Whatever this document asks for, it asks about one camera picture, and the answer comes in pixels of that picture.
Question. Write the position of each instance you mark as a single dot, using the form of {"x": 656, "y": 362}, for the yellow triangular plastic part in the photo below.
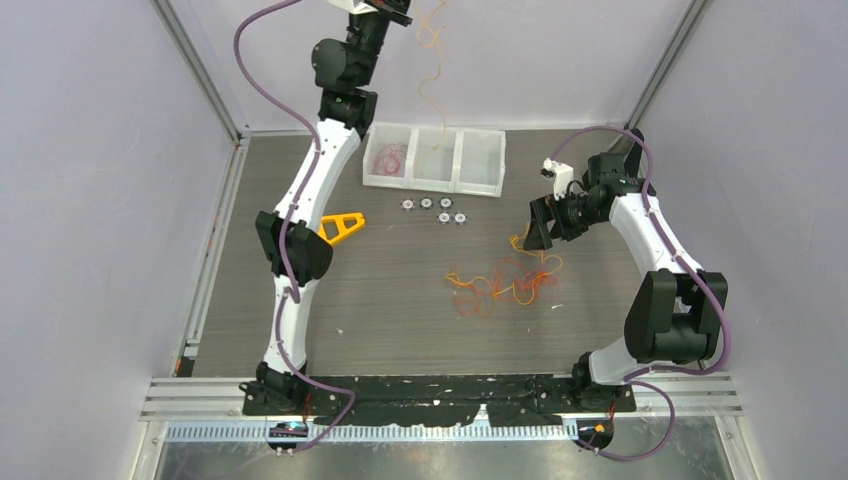
{"x": 338, "y": 227}

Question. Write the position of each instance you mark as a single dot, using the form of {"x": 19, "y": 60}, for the clear plastic bin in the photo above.
{"x": 433, "y": 152}
{"x": 386, "y": 161}
{"x": 481, "y": 162}

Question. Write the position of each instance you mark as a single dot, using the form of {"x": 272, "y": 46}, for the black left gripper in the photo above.
{"x": 386, "y": 9}

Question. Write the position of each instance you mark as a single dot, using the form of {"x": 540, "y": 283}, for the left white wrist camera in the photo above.
{"x": 354, "y": 7}

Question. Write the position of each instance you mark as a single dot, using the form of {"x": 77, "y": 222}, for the white slotted cable duct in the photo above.
{"x": 299, "y": 432}

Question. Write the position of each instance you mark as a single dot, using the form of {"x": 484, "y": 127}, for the black wedge stand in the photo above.
{"x": 633, "y": 154}

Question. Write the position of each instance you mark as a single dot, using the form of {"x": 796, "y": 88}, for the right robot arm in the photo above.
{"x": 676, "y": 317}

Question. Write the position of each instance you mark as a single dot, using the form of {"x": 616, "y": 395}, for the right clear plastic bin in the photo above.
{"x": 481, "y": 162}

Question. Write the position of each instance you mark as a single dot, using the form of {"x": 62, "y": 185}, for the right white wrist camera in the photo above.
{"x": 560, "y": 174}

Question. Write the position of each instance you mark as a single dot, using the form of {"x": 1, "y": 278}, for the left clear plastic bin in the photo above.
{"x": 386, "y": 161}

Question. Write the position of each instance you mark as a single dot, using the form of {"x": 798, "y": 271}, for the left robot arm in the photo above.
{"x": 289, "y": 234}

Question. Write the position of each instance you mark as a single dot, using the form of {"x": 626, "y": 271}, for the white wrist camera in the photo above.
{"x": 354, "y": 7}
{"x": 560, "y": 174}

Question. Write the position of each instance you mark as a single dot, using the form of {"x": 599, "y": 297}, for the middle clear plastic bin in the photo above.
{"x": 433, "y": 152}

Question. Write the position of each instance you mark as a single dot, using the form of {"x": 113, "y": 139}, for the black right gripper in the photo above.
{"x": 546, "y": 209}

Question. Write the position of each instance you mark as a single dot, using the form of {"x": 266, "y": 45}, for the black poker chip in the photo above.
{"x": 426, "y": 203}
{"x": 407, "y": 205}
{"x": 446, "y": 203}
{"x": 460, "y": 217}
{"x": 444, "y": 217}

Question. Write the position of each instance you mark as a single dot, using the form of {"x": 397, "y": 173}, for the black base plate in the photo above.
{"x": 431, "y": 400}

